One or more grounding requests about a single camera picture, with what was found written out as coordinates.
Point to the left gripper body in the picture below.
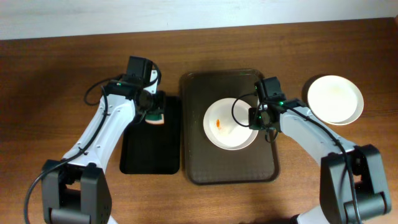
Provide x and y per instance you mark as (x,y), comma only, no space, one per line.
(157,106)

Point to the green and white sponge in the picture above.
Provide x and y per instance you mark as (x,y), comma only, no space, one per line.
(155,119)

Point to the white plate front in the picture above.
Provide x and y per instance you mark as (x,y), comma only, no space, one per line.
(222,124)

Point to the white plate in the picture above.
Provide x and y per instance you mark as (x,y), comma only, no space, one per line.
(222,124)
(335,100)

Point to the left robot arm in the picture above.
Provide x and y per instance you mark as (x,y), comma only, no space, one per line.
(74,189)

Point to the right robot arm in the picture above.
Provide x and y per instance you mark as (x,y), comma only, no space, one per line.
(353,185)

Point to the small black tray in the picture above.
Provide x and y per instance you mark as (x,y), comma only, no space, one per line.
(154,148)

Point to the brown serving tray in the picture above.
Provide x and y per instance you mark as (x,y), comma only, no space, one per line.
(206,163)

